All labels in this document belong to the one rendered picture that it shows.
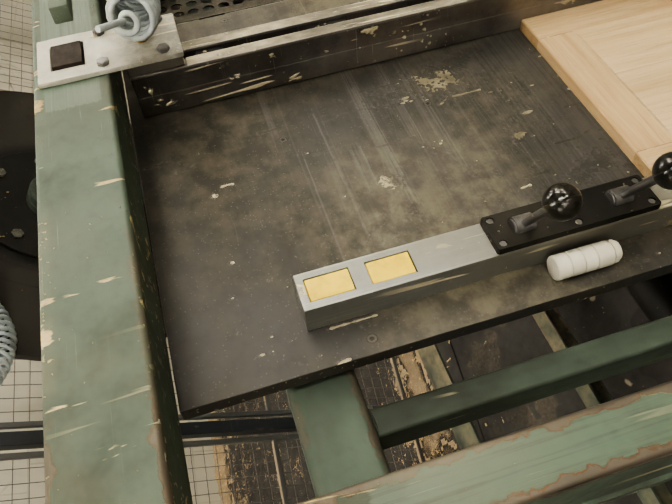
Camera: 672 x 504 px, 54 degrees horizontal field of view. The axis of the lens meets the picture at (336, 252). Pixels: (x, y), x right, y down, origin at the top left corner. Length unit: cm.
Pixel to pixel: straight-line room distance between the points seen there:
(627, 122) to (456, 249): 33
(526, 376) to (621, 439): 16
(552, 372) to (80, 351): 49
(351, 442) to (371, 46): 59
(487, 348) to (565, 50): 204
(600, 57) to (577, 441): 61
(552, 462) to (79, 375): 42
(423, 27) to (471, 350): 216
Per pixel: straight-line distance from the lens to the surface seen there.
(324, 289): 72
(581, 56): 107
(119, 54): 97
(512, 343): 287
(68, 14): 79
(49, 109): 93
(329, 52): 102
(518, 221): 76
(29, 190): 154
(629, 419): 67
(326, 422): 72
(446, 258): 74
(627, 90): 102
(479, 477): 62
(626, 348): 83
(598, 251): 79
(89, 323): 68
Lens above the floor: 205
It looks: 31 degrees down
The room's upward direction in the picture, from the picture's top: 85 degrees counter-clockwise
